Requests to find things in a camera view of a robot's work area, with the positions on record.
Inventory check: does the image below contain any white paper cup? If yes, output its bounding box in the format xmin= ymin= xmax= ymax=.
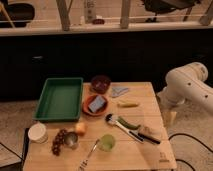
xmin=28 ymin=123 xmax=48 ymax=143

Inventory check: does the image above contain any black chair left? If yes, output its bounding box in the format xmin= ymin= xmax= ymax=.
xmin=0 ymin=3 xmax=35 ymax=28

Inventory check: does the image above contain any wooden brush block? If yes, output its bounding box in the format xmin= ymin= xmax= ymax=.
xmin=139 ymin=126 xmax=162 ymax=142

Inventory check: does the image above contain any blue sponge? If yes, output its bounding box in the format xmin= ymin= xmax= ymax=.
xmin=89 ymin=96 xmax=106 ymax=113

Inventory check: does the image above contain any green plastic tray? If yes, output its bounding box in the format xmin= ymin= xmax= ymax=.
xmin=34 ymin=77 xmax=83 ymax=122

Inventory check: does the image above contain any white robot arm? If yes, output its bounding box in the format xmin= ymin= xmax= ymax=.
xmin=157 ymin=62 xmax=213 ymax=127

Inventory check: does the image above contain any green handled peeler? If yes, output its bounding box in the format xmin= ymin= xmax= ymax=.
xmin=117 ymin=116 xmax=141 ymax=130

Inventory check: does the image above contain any small orange fruit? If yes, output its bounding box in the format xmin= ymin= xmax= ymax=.
xmin=75 ymin=122 xmax=87 ymax=136

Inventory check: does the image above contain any metal fork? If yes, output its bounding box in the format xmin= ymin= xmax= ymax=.
xmin=78 ymin=139 xmax=100 ymax=171

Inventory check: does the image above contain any dark red bowl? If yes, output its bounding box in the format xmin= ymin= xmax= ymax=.
xmin=91 ymin=75 xmax=111 ymax=94

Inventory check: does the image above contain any black cable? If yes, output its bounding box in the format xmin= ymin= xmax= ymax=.
xmin=168 ymin=132 xmax=213 ymax=171

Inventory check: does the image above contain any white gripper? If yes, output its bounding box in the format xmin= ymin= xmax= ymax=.
xmin=157 ymin=87 xmax=185 ymax=128

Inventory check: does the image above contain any small metal cup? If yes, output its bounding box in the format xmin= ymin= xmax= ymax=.
xmin=64 ymin=132 xmax=78 ymax=149

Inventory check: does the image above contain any bunch of red grapes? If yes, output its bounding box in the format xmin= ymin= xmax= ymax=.
xmin=51 ymin=129 xmax=67 ymax=156

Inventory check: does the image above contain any green plastic cup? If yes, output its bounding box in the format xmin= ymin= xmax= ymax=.
xmin=98 ymin=134 xmax=115 ymax=152

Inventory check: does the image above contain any black white spatula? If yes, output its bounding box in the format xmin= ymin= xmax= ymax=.
xmin=105 ymin=114 xmax=143 ymax=143

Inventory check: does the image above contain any black office chair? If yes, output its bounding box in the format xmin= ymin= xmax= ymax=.
xmin=141 ymin=0 xmax=201 ymax=23

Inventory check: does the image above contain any orange bowl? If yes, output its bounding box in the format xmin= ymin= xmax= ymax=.
xmin=82 ymin=95 xmax=108 ymax=116

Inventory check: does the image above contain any grey folded cloth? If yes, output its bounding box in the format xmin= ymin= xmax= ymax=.
xmin=111 ymin=87 xmax=129 ymax=98

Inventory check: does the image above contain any yellow banana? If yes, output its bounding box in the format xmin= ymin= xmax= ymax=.
xmin=117 ymin=101 xmax=139 ymax=108

